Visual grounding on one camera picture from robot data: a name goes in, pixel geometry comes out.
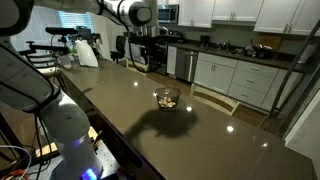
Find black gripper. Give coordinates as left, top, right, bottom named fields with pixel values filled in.
left=139, top=44, right=158, bottom=63

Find dark wire mesh basket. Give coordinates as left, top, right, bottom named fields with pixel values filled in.
left=154, top=87, right=182, bottom=111

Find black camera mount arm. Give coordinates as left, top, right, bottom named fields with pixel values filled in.
left=18, top=39, right=71, bottom=57

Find white cable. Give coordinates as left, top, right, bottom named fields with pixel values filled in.
left=0, top=144, right=33, bottom=180

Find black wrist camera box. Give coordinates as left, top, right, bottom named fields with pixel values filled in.
left=127, top=34, right=158, bottom=46

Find wrapped candies pile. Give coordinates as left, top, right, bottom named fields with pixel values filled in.
left=158, top=96, right=178, bottom=109

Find white lower kitchen cabinets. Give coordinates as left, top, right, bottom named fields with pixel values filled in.
left=193, top=52, right=303, bottom=112

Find black tripod stand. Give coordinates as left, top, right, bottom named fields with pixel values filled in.
left=258, top=18, right=320, bottom=139

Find steel dishwasher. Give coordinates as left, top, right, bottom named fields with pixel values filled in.
left=175, top=48, right=198, bottom=83

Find dark kitchen countertop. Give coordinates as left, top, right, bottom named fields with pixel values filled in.
left=169, top=41, right=308, bottom=73

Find white wooden chair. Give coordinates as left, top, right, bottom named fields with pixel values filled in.
left=189, top=83, right=241, bottom=117

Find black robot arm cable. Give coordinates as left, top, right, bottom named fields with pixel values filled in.
left=127, top=39, right=163, bottom=74

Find clear plastic bottle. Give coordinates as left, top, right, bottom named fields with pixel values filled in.
left=59, top=53, right=74, bottom=71

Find red cable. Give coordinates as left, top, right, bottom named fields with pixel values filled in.
left=5, top=169, right=30, bottom=180

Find white upper kitchen cabinet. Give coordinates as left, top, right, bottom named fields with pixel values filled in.
left=178, top=0, right=216, bottom=29
left=253, top=0, right=320, bottom=37
left=212, top=0, right=264, bottom=22

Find black stereo camera bar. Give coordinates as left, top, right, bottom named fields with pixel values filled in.
left=44, top=27, right=79, bottom=36

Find slatted wooden chair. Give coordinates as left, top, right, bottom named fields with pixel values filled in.
left=19, top=49, right=64, bottom=93

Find white bag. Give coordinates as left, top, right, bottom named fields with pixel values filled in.
left=74, top=39, right=99, bottom=68

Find black kitchen range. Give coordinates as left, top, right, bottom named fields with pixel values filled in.
left=153, top=30, right=185, bottom=76

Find steel microwave oven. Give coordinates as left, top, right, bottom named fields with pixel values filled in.
left=157, top=4, right=180, bottom=24

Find black office chair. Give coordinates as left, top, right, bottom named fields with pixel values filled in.
left=109, top=35, right=128, bottom=64

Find black coffee maker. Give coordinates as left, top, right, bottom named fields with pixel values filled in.
left=199, top=34, right=212, bottom=48

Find window with blinds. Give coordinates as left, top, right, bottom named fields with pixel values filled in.
left=9, top=6, right=96, bottom=53

